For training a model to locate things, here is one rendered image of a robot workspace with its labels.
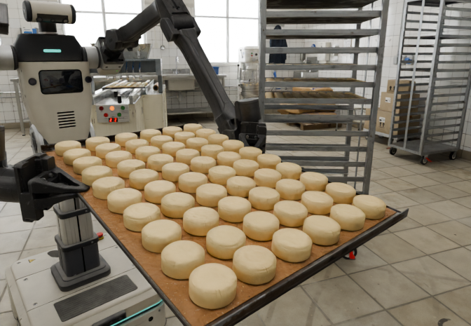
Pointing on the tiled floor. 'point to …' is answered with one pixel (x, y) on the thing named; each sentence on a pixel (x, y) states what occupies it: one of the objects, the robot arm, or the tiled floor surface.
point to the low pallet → (312, 125)
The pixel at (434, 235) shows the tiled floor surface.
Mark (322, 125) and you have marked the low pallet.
